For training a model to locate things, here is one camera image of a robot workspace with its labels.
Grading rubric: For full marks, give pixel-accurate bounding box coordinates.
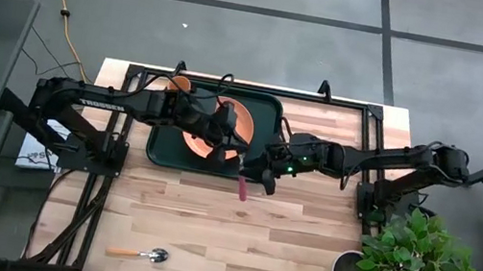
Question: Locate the orange plate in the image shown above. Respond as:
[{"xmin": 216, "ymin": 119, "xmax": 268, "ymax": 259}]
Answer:
[{"xmin": 179, "ymin": 90, "xmax": 260, "ymax": 166}]

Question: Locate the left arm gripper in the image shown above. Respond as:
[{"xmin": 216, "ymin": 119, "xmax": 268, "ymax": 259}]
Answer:
[{"xmin": 154, "ymin": 90, "xmax": 257, "ymax": 170}]

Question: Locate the thin black floor cable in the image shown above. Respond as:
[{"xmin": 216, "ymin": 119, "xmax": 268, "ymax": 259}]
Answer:
[{"xmin": 0, "ymin": 0, "xmax": 99, "ymax": 85}]

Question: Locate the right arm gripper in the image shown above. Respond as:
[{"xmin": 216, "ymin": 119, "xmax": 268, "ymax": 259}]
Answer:
[{"xmin": 235, "ymin": 124, "xmax": 335, "ymax": 206}]

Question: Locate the black table frame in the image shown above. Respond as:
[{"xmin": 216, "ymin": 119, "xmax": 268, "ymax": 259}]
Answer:
[{"xmin": 18, "ymin": 37, "xmax": 406, "ymax": 271}]

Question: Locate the orange-handled spoon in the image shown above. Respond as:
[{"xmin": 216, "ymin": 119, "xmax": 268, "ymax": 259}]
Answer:
[{"xmin": 104, "ymin": 239, "xmax": 171, "ymax": 266}]

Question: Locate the yellow floor cable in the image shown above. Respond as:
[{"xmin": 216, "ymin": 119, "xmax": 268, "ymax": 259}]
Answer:
[{"xmin": 0, "ymin": 0, "xmax": 105, "ymax": 85}]

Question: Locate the pink-handled fork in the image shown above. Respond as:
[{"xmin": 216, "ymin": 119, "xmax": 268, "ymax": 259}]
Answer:
[{"xmin": 234, "ymin": 154, "xmax": 255, "ymax": 204}]

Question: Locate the white printed box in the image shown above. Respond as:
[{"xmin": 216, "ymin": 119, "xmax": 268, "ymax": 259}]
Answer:
[{"xmin": 14, "ymin": 114, "xmax": 74, "ymax": 176}]

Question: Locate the dark green tray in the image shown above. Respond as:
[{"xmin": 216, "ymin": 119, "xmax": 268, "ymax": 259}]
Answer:
[{"xmin": 143, "ymin": 74, "xmax": 288, "ymax": 185}]

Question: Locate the orange cup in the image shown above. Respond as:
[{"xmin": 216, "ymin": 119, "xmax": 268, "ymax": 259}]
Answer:
[{"xmin": 166, "ymin": 72, "xmax": 194, "ymax": 95}]

